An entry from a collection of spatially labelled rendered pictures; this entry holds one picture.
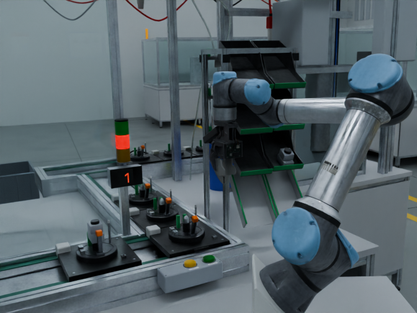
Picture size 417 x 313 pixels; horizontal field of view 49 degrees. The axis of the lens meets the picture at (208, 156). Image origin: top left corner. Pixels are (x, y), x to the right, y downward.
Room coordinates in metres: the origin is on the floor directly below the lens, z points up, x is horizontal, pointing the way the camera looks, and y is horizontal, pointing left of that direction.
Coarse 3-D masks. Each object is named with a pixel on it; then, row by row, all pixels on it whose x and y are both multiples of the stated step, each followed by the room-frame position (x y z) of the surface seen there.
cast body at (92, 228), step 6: (90, 222) 1.47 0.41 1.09; (96, 222) 1.45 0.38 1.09; (90, 228) 1.44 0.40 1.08; (96, 228) 1.45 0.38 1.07; (102, 228) 1.45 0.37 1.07; (90, 234) 1.44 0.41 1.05; (102, 234) 1.44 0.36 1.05; (90, 240) 1.45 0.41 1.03; (96, 240) 1.43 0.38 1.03; (102, 240) 1.44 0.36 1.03
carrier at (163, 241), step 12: (156, 228) 1.65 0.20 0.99; (168, 228) 1.69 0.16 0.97; (180, 228) 1.64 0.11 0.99; (204, 228) 1.69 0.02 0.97; (156, 240) 1.57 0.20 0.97; (168, 240) 1.57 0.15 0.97; (180, 240) 1.55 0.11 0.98; (192, 240) 1.55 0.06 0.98; (204, 240) 1.56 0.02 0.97; (216, 240) 1.56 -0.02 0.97; (228, 240) 1.56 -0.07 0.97; (168, 252) 1.47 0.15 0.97; (180, 252) 1.47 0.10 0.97; (192, 252) 1.49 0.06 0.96
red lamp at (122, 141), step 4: (116, 136) 1.62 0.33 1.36; (120, 136) 1.61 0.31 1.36; (124, 136) 1.61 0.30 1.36; (128, 136) 1.63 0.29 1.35; (116, 140) 1.62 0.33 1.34; (120, 140) 1.61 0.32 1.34; (124, 140) 1.61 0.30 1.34; (128, 140) 1.63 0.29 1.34; (116, 144) 1.62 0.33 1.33; (120, 144) 1.61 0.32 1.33; (124, 144) 1.61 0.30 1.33; (128, 144) 1.63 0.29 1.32; (120, 148) 1.61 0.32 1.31; (124, 148) 1.61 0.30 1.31
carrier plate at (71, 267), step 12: (108, 240) 1.58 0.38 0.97; (120, 240) 1.58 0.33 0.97; (72, 252) 1.48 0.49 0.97; (120, 252) 1.48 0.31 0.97; (132, 252) 1.47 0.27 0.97; (72, 264) 1.39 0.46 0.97; (84, 264) 1.39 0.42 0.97; (96, 264) 1.39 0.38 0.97; (108, 264) 1.39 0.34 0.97; (120, 264) 1.38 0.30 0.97; (132, 264) 1.40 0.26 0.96; (72, 276) 1.31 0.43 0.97; (84, 276) 1.32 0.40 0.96
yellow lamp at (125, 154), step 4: (116, 148) 1.63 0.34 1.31; (128, 148) 1.63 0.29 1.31; (120, 152) 1.61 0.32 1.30; (124, 152) 1.61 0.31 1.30; (128, 152) 1.62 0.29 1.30; (120, 156) 1.61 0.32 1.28; (124, 156) 1.61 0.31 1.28; (128, 156) 1.62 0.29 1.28; (120, 160) 1.61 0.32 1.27; (124, 160) 1.61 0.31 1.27; (128, 160) 1.62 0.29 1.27
